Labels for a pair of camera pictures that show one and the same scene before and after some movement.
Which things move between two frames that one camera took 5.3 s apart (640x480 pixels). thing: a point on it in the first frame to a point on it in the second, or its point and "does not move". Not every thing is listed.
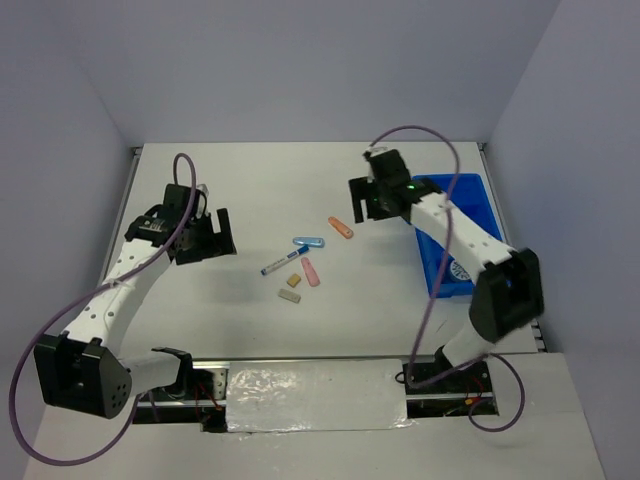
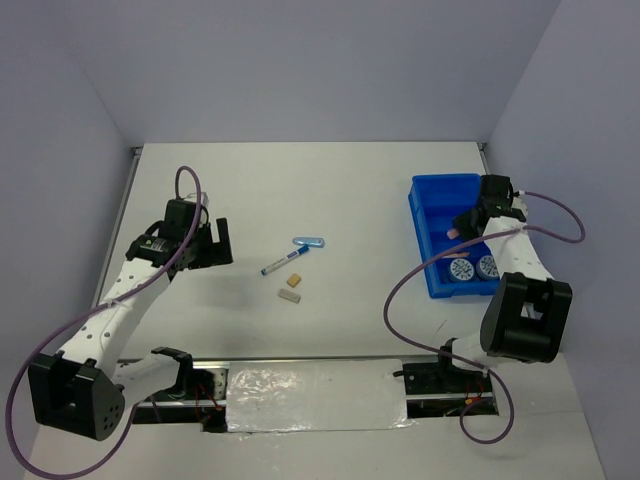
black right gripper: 360,189 to 462,223
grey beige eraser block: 289,296 does not move
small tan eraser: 294,280 does not move
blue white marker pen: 284,259 does not move
